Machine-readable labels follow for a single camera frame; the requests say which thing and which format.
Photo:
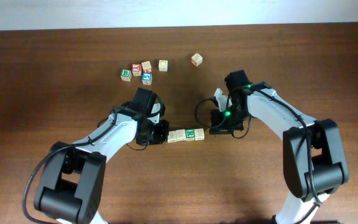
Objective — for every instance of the wooden block engraved top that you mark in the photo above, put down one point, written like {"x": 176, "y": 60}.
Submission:
{"x": 199, "y": 134}

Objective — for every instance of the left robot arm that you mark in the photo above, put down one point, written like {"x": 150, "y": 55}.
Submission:
{"x": 71, "y": 184}

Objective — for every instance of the blue 5 number block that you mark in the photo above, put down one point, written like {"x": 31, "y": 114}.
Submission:
{"x": 147, "y": 78}

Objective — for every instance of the wooden block red I side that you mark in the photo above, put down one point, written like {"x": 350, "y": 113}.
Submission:
{"x": 196, "y": 59}

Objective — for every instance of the green R letter block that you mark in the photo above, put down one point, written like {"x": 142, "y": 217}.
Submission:
{"x": 189, "y": 135}

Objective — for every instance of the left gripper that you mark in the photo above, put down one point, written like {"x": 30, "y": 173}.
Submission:
{"x": 161, "y": 137}

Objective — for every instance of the plain wooden apple block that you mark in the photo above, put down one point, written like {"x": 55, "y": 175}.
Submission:
{"x": 163, "y": 65}

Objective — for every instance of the wooden block with red side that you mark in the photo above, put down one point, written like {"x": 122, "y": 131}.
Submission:
{"x": 146, "y": 67}

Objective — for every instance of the red Y letter block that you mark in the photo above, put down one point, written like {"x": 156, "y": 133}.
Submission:
{"x": 136, "y": 69}

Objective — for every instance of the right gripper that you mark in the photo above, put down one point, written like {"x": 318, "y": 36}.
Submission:
{"x": 217, "y": 126}

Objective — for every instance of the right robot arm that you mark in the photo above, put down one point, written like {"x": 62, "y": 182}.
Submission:
{"x": 314, "y": 162}

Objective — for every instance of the green B letter block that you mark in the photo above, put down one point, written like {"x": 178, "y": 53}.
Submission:
{"x": 126, "y": 75}

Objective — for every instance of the plain wooden engraved block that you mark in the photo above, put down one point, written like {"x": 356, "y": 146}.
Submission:
{"x": 181, "y": 134}

